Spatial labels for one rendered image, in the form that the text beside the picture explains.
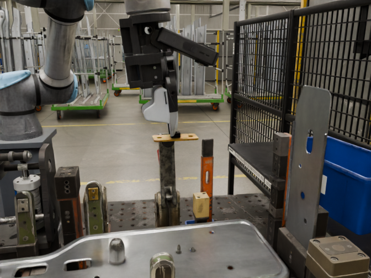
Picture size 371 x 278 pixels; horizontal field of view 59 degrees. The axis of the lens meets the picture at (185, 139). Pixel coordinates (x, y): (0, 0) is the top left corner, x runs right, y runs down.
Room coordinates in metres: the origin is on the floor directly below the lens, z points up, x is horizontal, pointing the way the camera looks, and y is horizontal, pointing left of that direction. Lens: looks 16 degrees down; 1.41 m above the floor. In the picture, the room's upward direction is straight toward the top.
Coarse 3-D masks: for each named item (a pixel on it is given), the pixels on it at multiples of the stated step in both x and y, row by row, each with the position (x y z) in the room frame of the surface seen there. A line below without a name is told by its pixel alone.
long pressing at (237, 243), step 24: (96, 240) 0.64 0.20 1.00; (144, 240) 0.64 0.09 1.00; (168, 240) 0.64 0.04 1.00; (192, 240) 0.64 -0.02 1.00; (216, 240) 0.64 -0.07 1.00; (240, 240) 0.64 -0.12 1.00; (264, 240) 0.65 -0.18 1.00; (0, 264) 0.56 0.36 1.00; (24, 264) 0.56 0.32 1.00; (48, 264) 0.56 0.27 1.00; (96, 264) 0.56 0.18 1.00; (120, 264) 0.56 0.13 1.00; (144, 264) 0.56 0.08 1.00; (192, 264) 0.56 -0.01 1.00; (216, 264) 0.56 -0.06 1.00; (240, 264) 0.56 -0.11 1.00; (264, 264) 0.56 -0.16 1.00
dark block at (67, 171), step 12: (60, 168) 0.78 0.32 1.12; (72, 168) 0.79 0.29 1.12; (60, 180) 0.73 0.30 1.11; (72, 180) 0.73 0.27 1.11; (60, 192) 0.73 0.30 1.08; (72, 192) 0.73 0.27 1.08; (60, 204) 0.73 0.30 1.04; (72, 204) 0.74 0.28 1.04; (72, 216) 0.73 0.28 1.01; (72, 228) 0.73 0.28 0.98; (72, 240) 0.73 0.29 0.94; (72, 264) 0.73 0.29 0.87; (84, 264) 0.77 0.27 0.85
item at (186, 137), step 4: (176, 132) 0.60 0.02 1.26; (152, 136) 0.60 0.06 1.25; (156, 136) 0.60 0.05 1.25; (160, 136) 0.60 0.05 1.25; (164, 136) 0.60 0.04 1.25; (168, 136) 0.60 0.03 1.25; (172, 136) 0.59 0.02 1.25; (176, 136) 0.59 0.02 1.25; (180, 136) 0.59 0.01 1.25; (184, 136) 0.60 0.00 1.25; (188, 136) 0.60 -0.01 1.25; (192, 136) 0.61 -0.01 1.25; (196, 136) 0.60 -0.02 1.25; (156, 140) 0.57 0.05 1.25; (160, 140) 0.57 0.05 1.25; (164, 140) 0.58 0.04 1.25; (168, 140) 0.58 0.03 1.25; (172, 140) 0.58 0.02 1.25; (176, 140) 0.58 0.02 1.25; (180, 140) 0.58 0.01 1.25; (184, 140) 0.58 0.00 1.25; (188, 140) 0.59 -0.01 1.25
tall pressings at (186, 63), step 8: (160, 24) 7.57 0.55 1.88; (168, 24) 7.80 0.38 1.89; (200, 24) 8.08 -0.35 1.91; (176, 32) 7.77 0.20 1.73; (184, 32) 7.83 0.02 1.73; (192, 32) 7.80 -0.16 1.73; (200, 32) 7.88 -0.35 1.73; (192, 40) 7.79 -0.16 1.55; (200, 40) 7.86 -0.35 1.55; (176, 56) 7.80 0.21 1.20; (184, 56) 7.82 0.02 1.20; (176, 64) 7.79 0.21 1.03; (184, 64) 7.81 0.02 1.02; (176, 72) 7.78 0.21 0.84; (184, 72) 7.80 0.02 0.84; (200, 72) 7.84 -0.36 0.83; (176, 80) 7.77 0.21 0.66; (184, 80) 7.79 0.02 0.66; (200, 80) 7.82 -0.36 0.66; (184, 88) 7.77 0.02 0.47; (200, 88) 7.81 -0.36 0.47; (144, 96) 7.43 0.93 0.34
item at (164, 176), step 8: (160, 144) 0.74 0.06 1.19; (168, 144) 0.72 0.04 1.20; (160, 152) 0.74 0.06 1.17; (168, 152) 0.75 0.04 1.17; (160, 160) 0.74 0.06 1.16; (168, 160) 0.75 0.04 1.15; (160, 168) 0.74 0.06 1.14; (168, 168) 0.75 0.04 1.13; (160, 176) 0.74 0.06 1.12; (168, 176) 0.75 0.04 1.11; (160, 184) 0.74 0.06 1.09; (168, 184) 0.74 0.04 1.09
